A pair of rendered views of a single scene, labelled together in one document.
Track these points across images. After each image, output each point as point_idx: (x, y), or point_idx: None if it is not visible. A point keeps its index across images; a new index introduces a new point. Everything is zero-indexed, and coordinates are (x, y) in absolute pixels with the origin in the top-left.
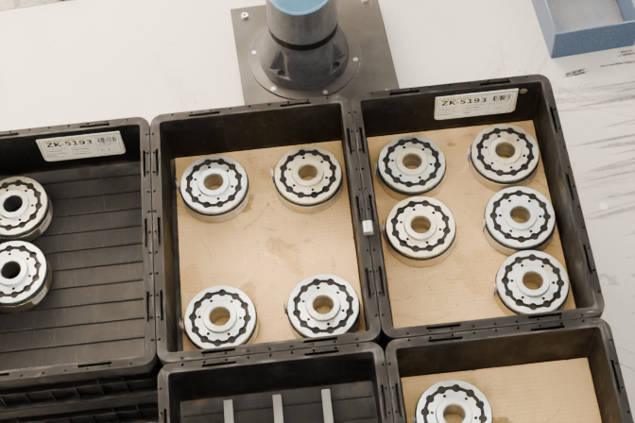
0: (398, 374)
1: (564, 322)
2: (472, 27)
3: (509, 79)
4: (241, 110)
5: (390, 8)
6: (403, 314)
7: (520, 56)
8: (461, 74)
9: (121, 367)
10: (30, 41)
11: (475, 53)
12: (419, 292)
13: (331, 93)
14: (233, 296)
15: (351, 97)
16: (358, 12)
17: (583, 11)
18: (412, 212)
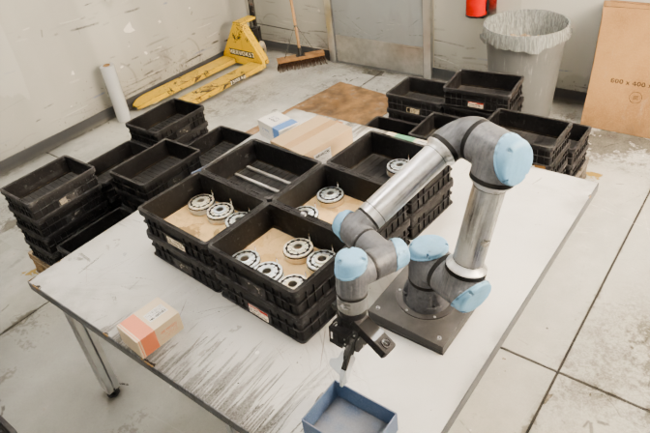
0: (256, 198)
1: (218, 236)
2: (387, 380)
3: (306, 281)
4: None
5: (432, 359)
6: (281, 235)
7: (352, 385)
8: (368, 356)
9: (332, 157)
10: (534, 241)
11: (372, 369)
12: (282, 243)
13: (398, 291)
14: (333, 199)
15: (389, 296)
16: (433, 331)
17: (345, 431)
18: (304, 246)
